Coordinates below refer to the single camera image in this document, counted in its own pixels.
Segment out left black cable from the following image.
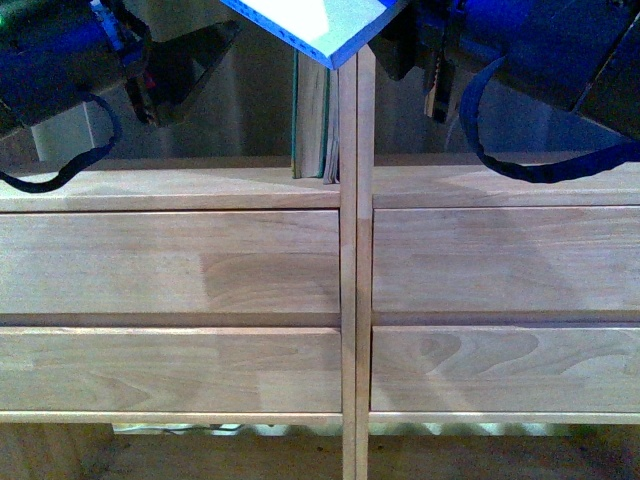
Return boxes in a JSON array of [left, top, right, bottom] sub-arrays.
[[0, 92, 124, 195]]

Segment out right wooden shelf unit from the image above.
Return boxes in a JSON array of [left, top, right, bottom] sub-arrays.
[[354, 52, 639, 479]]

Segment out grey curtain behind shelf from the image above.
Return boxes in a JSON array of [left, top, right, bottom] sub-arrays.
[[104, 20, 622, 161]]

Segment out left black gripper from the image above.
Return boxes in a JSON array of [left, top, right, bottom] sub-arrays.
[[1, 1, 241, 131]]

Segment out thick teal-cover book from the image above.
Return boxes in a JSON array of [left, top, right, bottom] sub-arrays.
[[291, 50, 330, 179]]

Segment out upper left wooden drawer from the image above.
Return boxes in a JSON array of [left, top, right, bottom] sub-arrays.
[[1, 210, 339, 315]]

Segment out wooden shelf unit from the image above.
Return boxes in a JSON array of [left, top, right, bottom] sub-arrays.
[[1, 60, 360, 479], [354, 52, 639, 479]]

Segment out left wooden shelf unit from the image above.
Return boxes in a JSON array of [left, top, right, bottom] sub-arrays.
[[1, 60, 360, 479]]

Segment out white post behind shelf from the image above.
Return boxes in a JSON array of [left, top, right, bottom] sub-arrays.
[[31, 103, 95, 162]]

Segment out wooden drawer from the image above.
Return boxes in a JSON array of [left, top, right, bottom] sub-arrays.
[[1, 327, 342, 414], [1, 210, 339, 315], [373, 206, 639, 314], [371, 326, 639, 414]]

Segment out upper right wooden drawer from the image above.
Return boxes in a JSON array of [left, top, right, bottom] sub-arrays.
[[373, 206, 639, 314]]

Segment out black cable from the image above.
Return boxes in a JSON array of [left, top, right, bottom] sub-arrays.
[[0, 92, 124, 195], [458, 55, 640, 186]]

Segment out lower right wooden drawer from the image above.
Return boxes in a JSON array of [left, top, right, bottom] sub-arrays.
[[371, 326, 639, 414]]

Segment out lower left wooden drawer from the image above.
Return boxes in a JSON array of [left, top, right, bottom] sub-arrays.
[[1, 327, 342, 414]]

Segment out white paperback book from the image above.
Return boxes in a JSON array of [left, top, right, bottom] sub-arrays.
[[223, 0, 408, 70]]

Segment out thin book beside divider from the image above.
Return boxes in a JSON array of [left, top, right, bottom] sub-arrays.
[[323, 70, 339, 184]]

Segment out right black cable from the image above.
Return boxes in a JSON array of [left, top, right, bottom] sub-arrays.
[[458, 55, 640, 186]]

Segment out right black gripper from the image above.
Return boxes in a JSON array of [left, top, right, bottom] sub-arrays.
[[369, 1, 639, 139]]

